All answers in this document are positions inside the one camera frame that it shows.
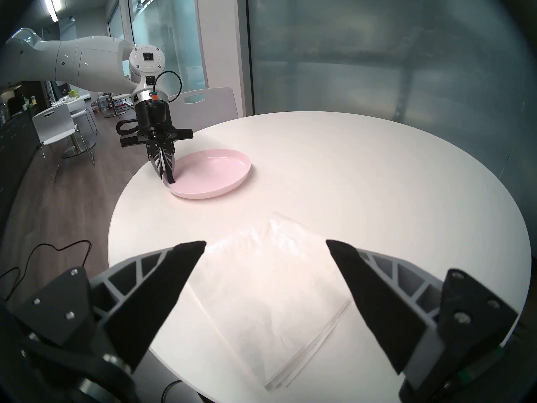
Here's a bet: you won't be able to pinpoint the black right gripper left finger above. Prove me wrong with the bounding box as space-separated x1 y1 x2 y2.
17 241 206 372

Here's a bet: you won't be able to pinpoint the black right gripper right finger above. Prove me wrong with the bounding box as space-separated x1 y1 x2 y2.
326 239 519 391

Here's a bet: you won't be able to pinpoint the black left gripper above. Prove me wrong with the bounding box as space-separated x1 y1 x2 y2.
120 100 194 184

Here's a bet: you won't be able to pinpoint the pink round plate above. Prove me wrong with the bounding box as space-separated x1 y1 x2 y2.
162 149 252 200

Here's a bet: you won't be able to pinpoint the white paper napkin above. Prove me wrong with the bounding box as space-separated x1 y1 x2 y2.
185 212 352 392

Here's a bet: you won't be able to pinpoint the white cafeteria chair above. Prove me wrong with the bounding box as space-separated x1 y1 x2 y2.
33 103 95 183
71 107 99 135

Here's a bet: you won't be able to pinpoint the dark kitchen counter cabinets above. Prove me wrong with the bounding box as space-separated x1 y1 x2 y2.
0 81 44 233

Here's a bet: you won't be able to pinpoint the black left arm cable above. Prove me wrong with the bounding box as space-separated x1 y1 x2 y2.
115 71 183 136

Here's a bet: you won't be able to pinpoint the white chair with oval handle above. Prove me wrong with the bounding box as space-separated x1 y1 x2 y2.
168 86 239 132

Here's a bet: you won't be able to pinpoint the black floor cable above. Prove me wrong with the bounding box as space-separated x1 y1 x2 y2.
0 240 92 302

